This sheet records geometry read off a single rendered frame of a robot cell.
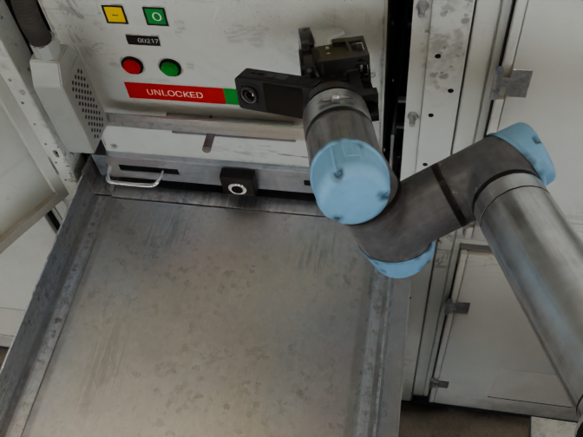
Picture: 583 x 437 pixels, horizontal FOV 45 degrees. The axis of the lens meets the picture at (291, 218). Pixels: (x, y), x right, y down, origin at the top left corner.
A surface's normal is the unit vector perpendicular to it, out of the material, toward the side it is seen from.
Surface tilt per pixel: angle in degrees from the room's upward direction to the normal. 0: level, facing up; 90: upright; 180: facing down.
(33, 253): 90
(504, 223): 49
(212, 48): 90
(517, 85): 90
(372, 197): 75
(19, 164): 90
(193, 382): 0
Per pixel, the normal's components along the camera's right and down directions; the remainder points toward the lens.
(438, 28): -0.17, 0.82
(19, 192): 0.77, 0.48
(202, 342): -0.08, -0.57
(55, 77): -0.18, 0.43
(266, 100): -0.46, 0.59
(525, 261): -0.80, -0.40
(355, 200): 0.07, 0.64
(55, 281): 0.98, 0.09
